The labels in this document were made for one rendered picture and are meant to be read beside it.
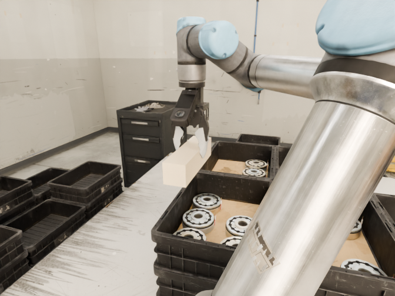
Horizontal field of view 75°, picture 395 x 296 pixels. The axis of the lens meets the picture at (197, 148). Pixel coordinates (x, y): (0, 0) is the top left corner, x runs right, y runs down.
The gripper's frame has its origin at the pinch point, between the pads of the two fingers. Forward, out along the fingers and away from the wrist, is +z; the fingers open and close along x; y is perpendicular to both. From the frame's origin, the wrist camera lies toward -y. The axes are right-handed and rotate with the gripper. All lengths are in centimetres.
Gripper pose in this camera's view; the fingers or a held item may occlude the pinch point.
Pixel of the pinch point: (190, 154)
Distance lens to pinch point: 74.5
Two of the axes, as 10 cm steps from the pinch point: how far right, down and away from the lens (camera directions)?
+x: -9.5, -1.0, 2.9
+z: 0.0, 9.4, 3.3
